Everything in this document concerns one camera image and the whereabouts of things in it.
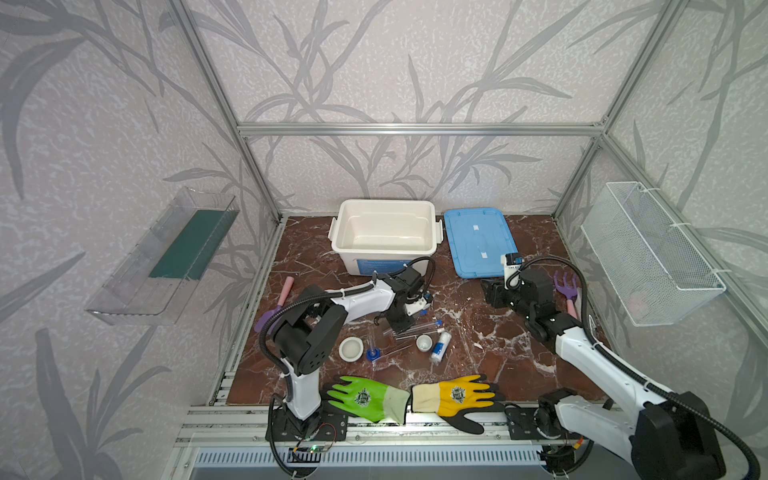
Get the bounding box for blue capped test tube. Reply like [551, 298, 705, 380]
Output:
[397, 320, 444, 336]

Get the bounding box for white capped test tube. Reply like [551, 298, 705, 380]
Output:
[393, 328, 444, 341]

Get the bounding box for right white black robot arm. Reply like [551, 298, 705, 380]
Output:
[481, 269, 760, 479]

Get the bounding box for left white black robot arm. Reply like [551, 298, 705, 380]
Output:
[258, 265, 432, 421]

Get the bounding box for white plastic storage bin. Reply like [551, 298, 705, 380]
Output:
[328, 199, 444, 276]

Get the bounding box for small white crucible cup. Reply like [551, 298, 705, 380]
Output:
[415, 334, 433, 352]

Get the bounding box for wrapped white blue bandage roll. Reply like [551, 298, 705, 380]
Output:
[430, 331, 452, 365]

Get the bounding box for blue plastic bin lid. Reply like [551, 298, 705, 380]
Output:
[443, 208, 518, 279]

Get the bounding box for white shallow ceramic dish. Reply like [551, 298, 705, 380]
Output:
[338, 336, 365, 363]

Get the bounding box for green work glove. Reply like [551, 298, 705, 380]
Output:
[326, 376, 411, 426]

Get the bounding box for yellow work glove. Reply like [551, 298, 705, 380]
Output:
[411, 374, 506, 435]

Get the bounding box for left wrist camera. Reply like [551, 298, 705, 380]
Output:
[405, 292, 432, 316]

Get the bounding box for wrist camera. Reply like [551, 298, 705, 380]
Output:
[405, 292, 432, 316]
[501, 253, 523, 290]

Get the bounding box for purple rake pink handle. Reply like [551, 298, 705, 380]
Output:
[553, 272, 580, 320]

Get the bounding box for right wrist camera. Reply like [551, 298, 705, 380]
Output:
[501, 253, 523, 290]

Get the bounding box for blue handled metal tweezers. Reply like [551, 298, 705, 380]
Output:
[365, 342, 413, 362]

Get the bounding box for white wire mesh basket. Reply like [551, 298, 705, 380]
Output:
[581, 181, 726, 327]

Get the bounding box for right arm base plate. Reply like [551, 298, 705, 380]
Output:
[504, 404, 583, 444]

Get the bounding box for purple scoop pink handle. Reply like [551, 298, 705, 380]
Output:
[253, 276, 295, 333]

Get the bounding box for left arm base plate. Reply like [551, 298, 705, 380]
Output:
[266, 408, 349, 442]

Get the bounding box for clear acrylic wall shelf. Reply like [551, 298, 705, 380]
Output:
[85, 187, 240, 326]

